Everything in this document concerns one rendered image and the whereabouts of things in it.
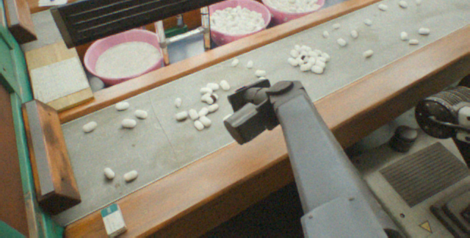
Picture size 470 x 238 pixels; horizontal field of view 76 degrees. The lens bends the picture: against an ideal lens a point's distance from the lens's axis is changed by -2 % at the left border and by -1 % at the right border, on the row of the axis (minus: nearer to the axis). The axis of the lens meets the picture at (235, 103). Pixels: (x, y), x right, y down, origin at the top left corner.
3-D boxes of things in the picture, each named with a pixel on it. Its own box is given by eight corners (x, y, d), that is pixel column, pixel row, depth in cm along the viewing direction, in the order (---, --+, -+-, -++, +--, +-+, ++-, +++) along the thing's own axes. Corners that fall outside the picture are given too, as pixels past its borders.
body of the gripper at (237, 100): (225, 95, 65) (239, 97, 58) (264, 78, 68) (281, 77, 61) (235, 123, 66) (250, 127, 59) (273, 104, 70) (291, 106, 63)
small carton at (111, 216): (127, 229, 62) (125, 225, 61) (110, 239, 61) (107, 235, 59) (118, 206, 66) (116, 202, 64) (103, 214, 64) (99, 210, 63)
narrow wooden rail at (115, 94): (435, -7, 152) (446, -29, 144) (56, 149, 88) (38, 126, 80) (425, -11, 155) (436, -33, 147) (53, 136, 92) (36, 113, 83)
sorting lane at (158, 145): (507, 7, 130) (510, 3, 128) (67, 230, 66) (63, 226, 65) (442, -19, 147) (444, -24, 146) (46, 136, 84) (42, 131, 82)
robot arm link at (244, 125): (319, 122, 51) (296, 79, 49) (269, 164, 48) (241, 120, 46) (283, 116, 62) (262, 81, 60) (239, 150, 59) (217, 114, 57)
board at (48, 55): (95, 98, 87) (93, 95, 86) (40, 119, 82) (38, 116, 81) (72, 41, 106) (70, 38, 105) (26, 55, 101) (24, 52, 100)
